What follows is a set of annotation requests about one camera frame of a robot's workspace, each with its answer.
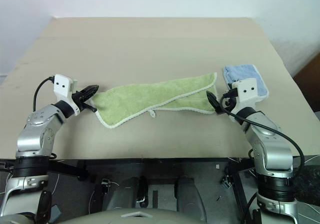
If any dark grey rounded leg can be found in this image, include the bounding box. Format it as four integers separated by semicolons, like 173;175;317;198
108;176;141;211
174;175;209;219

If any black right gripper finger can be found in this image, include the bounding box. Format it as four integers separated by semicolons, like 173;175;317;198
206;90;222;115

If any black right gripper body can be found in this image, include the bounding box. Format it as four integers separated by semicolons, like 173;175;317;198
217;95;237;115

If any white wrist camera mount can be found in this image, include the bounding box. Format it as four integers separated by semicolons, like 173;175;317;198
230;77;259;108
53;73;79;103

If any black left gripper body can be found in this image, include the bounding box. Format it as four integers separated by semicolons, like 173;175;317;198
71;90;89;111

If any grey robot torso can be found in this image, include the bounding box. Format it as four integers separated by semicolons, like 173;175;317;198
47;203;211;224

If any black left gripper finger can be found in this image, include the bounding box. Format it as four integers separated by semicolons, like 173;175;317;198
82;104;98;113
79;84;101;99

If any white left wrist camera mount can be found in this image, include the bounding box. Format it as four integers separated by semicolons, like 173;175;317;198
53;73;79;103

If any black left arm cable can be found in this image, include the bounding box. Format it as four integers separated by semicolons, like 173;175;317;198
33;76;56;113

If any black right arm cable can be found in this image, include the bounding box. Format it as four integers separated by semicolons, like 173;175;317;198
219;88;306;175

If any green terry towel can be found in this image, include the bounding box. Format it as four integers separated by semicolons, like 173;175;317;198
91;72;219;130

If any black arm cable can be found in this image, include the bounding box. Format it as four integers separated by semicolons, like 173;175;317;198
219;88;306;175
33;76;56;113

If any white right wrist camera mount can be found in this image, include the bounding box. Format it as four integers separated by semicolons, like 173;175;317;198
230;77;259;108

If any folded blue terry towel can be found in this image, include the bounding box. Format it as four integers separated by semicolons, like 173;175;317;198
222;63;271;103

